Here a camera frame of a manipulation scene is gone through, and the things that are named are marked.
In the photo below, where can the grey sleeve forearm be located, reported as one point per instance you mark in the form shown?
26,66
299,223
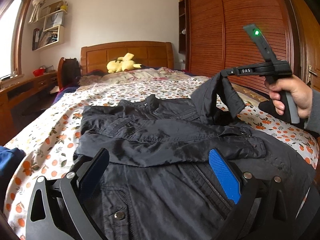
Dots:
312,123

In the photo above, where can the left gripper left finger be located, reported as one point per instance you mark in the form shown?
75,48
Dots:
56,209

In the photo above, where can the right hand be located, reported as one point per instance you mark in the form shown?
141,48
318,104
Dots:
301,93

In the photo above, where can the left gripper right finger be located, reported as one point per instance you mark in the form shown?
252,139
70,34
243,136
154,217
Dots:
261,210

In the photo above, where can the wooden desk cabinet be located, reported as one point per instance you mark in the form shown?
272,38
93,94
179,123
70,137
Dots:
15,94

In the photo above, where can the beige floral quilt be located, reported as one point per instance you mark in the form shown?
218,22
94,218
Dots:
143,74

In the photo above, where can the window with wooden frame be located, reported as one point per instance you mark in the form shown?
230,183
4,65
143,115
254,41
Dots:
12,24

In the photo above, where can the blue folded garment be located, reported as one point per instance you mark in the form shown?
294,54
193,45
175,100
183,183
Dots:
9,162

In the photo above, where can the wooden headboard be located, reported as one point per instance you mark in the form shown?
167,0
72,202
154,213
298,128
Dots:
148,53

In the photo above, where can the white wall shelf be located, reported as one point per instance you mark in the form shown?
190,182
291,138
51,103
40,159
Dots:
51,30

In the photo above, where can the floral orange bed sheet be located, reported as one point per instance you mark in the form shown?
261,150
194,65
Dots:
51,140

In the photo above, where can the yellow plush toy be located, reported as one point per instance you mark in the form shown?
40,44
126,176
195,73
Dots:
123,64

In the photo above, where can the wooden louvered wardrobe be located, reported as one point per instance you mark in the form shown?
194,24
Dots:
223,34

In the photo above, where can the red bowl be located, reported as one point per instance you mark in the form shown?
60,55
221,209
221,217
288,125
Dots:
39,72

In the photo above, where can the black jacket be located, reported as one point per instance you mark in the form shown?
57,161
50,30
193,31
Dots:
159,183

